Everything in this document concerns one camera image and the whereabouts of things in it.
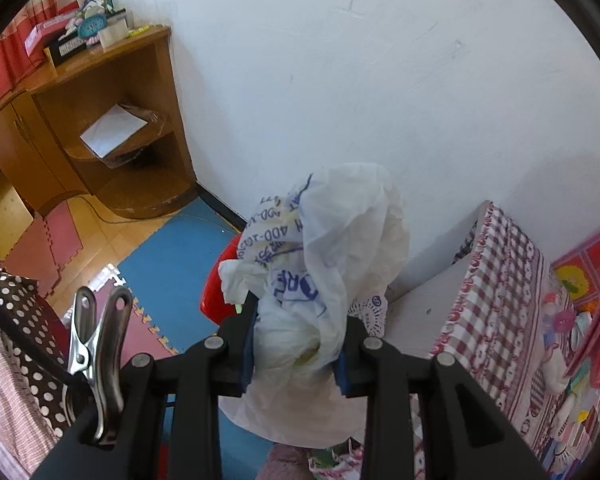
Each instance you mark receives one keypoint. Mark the pink box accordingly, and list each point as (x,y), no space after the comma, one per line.
(45,30)

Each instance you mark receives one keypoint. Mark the wooden corner cabinet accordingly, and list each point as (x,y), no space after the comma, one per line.
(150,70)

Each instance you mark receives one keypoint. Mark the white paper packet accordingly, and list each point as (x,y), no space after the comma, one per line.
(112,130)

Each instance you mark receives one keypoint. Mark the pink fuzzy trouser leg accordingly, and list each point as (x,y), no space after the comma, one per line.
(285,462)

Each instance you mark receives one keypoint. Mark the white printed plastic bag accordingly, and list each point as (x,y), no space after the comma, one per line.
(350,240)

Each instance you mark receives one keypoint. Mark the red floral cloth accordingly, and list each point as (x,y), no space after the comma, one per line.
(595,260)

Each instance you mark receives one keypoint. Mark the colourful printed cloth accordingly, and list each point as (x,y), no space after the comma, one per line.
(330,462)

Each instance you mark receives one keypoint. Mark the white bed board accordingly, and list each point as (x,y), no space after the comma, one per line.
(430,300)

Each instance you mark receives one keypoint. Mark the red curtain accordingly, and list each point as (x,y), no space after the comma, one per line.
(5,67)

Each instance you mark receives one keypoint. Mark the red plastic lid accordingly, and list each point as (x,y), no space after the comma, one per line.
(215,295)

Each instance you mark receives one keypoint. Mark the brown polka dot cloth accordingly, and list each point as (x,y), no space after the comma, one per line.
(20,300)

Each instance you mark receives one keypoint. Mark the heart patterned bed sheet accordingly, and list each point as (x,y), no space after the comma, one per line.
(495,310)

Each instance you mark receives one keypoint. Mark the blue foam mat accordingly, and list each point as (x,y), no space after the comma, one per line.
(170,260)

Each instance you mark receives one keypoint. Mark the metal spring clip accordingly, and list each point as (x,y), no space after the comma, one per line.
(105,340)

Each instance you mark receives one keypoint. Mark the black box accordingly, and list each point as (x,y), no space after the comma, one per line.
(65,50)

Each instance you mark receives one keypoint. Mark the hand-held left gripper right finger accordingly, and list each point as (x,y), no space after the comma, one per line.
(341,375)

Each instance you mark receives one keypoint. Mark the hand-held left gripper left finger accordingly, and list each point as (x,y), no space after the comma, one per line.
(247,355)

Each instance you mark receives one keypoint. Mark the pink striped cloth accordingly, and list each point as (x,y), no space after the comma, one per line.
(5,410)

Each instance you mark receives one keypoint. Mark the purple plaid cloth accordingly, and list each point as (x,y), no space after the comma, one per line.
(467,242)

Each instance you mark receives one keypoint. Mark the pink foam mat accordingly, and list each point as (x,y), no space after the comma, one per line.
(145,330)
(40,250)

